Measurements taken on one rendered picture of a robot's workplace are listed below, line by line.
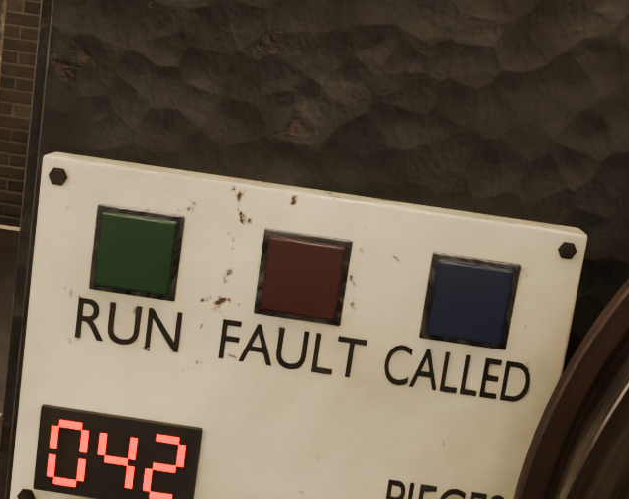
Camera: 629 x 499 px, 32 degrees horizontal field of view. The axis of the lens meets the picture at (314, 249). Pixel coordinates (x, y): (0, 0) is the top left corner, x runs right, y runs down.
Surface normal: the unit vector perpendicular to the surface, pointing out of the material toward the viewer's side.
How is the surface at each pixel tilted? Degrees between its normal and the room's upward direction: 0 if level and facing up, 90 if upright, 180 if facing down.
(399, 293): 90
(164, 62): 90
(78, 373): 90
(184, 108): 90
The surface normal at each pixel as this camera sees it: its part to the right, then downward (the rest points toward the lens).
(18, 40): -0.04, 0.17
